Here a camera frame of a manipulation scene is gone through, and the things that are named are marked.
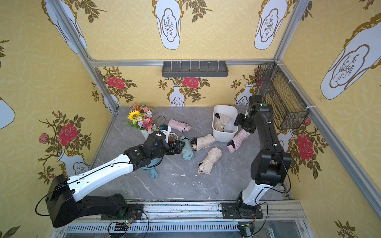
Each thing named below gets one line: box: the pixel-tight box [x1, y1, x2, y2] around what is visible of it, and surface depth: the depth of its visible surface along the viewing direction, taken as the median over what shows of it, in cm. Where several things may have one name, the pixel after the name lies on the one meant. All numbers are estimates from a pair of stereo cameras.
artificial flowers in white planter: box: [127, 102, 157, 140], surface depth 94 cm
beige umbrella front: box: [197, 147, 223, 176], surface depth 89 cm
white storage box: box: [212, 104, 239, 143], surface depth 105 cm
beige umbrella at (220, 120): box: [214, 112, 232, 132], surface depth 107 cm
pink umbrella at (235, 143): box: [226, 128, 251, 154], surface depth 97 cm
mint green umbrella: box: [180, 135, 194, 161], surface depth 92 cm
